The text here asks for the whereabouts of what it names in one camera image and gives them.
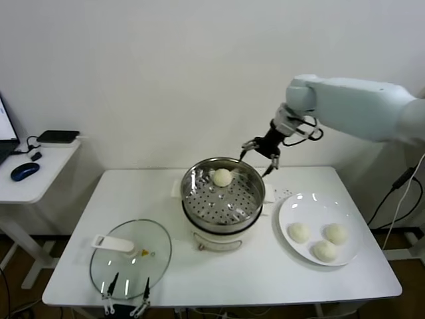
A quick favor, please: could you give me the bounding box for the thin black usb cable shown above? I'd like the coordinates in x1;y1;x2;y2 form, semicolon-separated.
12;134;42;157

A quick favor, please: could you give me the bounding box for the black cable with adapter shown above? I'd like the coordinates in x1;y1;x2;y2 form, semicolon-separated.
368;167;418;230

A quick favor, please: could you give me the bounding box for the glass lid with white handle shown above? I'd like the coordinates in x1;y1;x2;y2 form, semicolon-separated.
89;218;173;300

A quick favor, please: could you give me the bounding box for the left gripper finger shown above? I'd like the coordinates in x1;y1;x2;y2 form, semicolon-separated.
129;276;152;318
101;272;120;315

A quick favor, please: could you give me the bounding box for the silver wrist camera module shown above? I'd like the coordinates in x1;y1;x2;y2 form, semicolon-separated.
274;103;305;138

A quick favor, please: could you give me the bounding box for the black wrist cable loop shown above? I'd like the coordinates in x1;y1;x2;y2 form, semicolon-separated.
282;114;325;147

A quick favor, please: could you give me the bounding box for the black flat external drive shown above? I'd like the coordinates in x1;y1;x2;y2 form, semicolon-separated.
36;130;80;144

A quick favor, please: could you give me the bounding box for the white electric cooker pot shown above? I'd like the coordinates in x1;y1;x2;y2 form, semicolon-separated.
171;179;278;253

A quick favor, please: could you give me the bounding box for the white hanging cable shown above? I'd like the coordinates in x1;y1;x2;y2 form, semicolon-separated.
383;151;425;250

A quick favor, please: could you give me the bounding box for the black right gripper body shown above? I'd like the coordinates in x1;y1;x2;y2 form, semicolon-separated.
254;121;290;159

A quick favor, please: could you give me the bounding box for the white side desk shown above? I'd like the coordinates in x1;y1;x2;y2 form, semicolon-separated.
0;139;83;290

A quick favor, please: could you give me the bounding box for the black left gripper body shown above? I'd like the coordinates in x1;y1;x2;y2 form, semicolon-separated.
111;304;137;319

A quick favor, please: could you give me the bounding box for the white round plate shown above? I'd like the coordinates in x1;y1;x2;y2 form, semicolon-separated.
278;193;362;266

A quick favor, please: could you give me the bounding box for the black laptop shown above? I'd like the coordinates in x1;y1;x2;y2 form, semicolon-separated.
0;91;21;166

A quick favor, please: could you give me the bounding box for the white steamed baozi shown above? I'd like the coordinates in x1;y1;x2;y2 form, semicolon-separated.
287;222;311;245
324;223;350;246
212;168;232;188
312;240;339;263

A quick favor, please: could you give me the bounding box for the blue black computer mouse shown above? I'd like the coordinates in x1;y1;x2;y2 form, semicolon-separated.
10;162;41;182

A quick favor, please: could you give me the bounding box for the perforated stainless steel steamer basket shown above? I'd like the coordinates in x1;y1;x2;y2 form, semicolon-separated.
181;157;266;233

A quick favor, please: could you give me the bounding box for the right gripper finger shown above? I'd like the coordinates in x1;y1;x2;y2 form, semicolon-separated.
261;153;280;177
238;139;259;164

